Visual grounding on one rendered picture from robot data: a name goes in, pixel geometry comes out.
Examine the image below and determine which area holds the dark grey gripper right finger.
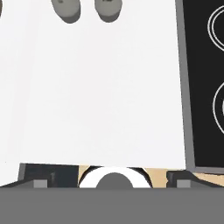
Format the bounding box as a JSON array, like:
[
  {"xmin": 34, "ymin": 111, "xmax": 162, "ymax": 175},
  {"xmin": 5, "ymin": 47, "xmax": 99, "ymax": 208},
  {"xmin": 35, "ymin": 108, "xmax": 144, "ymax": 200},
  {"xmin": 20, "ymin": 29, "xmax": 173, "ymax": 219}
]
[{"xmin": 166, "ymin": 171, "xmax": 224, "ymax": 189}]

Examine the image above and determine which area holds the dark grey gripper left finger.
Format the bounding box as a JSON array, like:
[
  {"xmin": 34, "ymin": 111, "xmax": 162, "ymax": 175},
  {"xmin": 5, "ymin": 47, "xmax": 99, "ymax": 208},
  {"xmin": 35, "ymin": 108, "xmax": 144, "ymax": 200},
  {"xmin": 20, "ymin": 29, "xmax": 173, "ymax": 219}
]
[{"xmin": 0, "ymin": 171, "xmax": 58, "ymax": 189}]

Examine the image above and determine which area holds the dark blue cupboard front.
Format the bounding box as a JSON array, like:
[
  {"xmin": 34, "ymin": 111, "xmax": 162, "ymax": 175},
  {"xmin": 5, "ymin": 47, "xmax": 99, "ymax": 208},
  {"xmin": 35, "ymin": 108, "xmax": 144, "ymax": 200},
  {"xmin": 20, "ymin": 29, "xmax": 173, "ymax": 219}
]
[{"xmin": 17, "ymin": 163, "xmax": 81, "ymax": 189}]

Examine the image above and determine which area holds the white round thing, grey centre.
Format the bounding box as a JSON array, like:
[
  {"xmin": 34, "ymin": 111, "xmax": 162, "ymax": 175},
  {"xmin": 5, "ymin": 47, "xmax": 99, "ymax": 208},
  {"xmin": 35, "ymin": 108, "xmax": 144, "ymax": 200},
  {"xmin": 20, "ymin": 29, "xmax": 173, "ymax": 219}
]
[{"xmin": 78, "ymin": 166, "xmax": 153, "ymax": 189}]

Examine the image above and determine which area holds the grey round shaker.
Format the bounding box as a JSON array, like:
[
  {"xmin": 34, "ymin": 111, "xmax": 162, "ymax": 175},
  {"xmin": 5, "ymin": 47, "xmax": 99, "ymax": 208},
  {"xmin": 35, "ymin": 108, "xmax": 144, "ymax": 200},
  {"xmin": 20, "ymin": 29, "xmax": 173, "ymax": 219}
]
[
  {"xmin": 50, "ymin": 0, "xmax": 81, "ymax": 25},
  {"xmin": 93, "ymin": 0, "xmax": 123, "ymax": 24}
]

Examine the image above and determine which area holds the black hob with grey frame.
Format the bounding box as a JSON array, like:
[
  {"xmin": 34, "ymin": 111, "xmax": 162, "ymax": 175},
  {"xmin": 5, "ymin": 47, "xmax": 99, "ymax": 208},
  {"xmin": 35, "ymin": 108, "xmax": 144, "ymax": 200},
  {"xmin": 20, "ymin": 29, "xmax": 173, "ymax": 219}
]
[{"xmin": 174, "ymin": 0, "xmax": 224, "ymax": 175}]

